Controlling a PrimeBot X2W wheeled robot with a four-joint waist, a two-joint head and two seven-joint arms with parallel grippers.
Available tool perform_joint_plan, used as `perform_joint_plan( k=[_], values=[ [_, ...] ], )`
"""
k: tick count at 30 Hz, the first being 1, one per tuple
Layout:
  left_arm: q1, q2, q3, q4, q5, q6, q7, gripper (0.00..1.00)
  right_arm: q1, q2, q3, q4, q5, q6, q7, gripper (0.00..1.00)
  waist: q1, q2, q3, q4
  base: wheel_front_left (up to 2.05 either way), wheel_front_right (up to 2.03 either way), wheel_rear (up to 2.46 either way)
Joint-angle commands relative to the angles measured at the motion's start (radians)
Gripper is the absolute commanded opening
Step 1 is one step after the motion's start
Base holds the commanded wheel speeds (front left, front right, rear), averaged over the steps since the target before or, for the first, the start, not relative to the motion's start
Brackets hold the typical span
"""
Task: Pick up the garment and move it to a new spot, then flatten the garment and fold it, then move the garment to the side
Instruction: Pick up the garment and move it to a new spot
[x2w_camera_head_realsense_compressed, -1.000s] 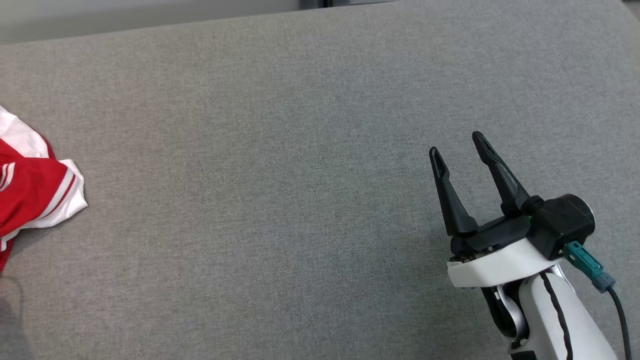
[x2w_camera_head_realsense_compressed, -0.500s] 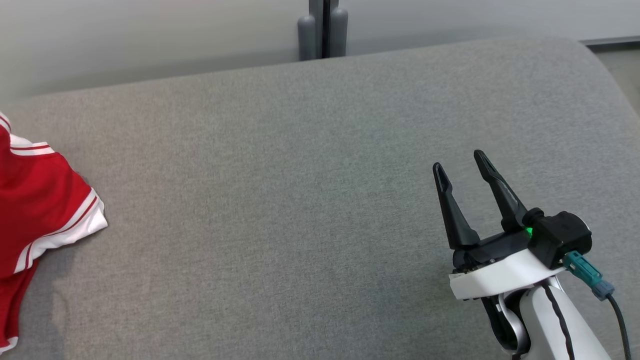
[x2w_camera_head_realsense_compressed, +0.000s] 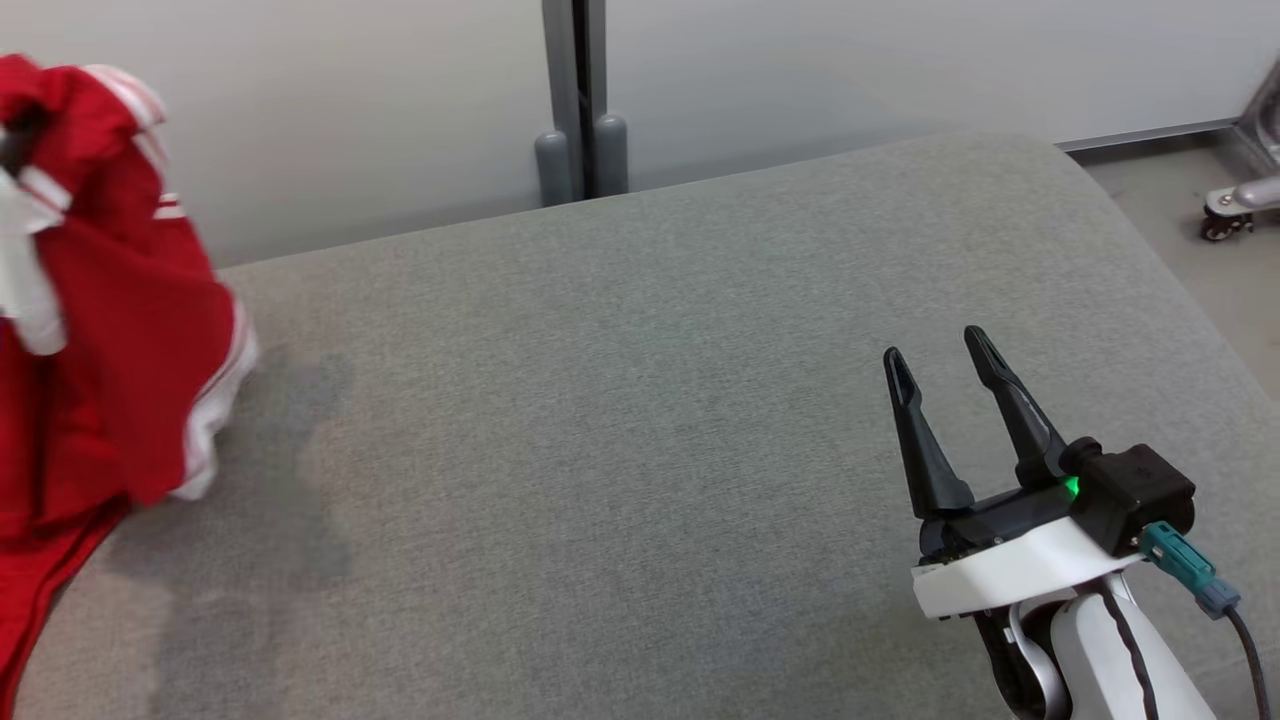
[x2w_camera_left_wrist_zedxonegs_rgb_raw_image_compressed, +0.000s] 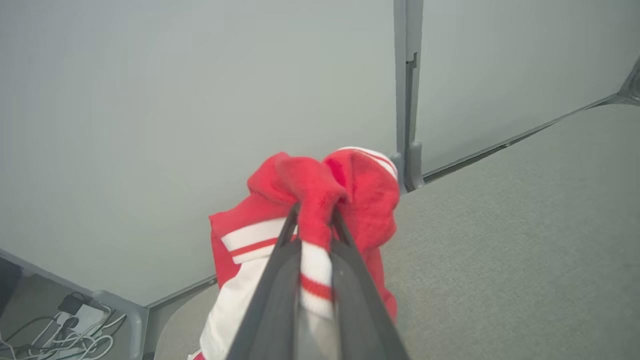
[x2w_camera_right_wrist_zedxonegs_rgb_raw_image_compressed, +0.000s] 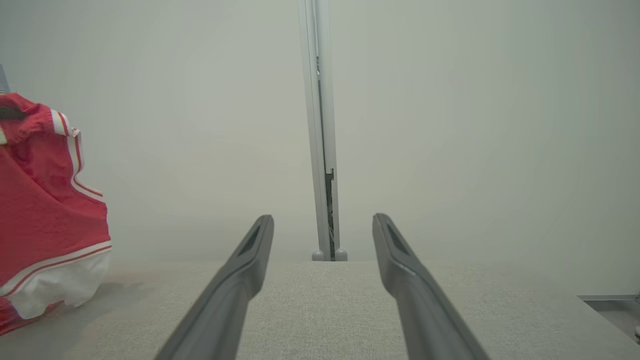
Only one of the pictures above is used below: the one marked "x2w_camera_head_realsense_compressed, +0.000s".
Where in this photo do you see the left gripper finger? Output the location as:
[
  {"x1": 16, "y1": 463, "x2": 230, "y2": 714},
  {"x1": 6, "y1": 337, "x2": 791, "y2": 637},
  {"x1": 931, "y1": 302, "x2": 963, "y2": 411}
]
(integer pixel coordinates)
[{"x1": 0, "y1": 105, "x2": 49, "y2": 176}]

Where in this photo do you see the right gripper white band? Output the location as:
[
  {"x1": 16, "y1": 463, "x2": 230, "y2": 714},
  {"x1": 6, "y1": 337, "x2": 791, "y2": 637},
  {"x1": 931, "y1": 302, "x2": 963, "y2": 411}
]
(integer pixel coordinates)
[{"x1": 883, "y1": 326, "x2": 1141, "y2": 621}]

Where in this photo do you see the red basketball jersey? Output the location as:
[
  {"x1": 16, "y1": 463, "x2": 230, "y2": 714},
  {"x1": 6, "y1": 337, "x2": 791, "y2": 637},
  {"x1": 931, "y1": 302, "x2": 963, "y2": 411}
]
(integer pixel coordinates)
[{"x1": 0, "y1": 55, "x2": 261, "y2": 701}]

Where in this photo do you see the grey metal wheeled stand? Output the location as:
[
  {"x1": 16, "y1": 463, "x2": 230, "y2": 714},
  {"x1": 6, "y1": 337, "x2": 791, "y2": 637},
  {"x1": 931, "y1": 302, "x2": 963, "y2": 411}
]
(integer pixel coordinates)
[{"x1": 1200, "y1": 60, "x2": 1280, "y2": 243}]

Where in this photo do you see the right camera cable teal connector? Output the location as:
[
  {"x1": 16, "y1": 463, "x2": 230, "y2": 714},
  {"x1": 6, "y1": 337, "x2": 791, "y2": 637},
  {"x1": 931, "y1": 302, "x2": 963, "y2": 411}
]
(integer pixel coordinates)
[{"x1": 1140, "y1": 522, "x2": 1276, "y2": 720}]

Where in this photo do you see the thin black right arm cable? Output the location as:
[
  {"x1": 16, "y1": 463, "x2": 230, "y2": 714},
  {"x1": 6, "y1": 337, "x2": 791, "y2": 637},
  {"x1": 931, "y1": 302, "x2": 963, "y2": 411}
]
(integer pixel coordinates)
[{"x1": 1098, "y1": 588, "x2": 1163, "y2": 720}]

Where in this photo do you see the grey wall partition post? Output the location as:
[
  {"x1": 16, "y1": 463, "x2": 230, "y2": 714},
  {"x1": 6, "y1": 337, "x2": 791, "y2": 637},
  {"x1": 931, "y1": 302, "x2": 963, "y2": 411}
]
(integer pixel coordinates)
[{"x1": 535, "y1": 0, "x2": 629, "y2": 206}]

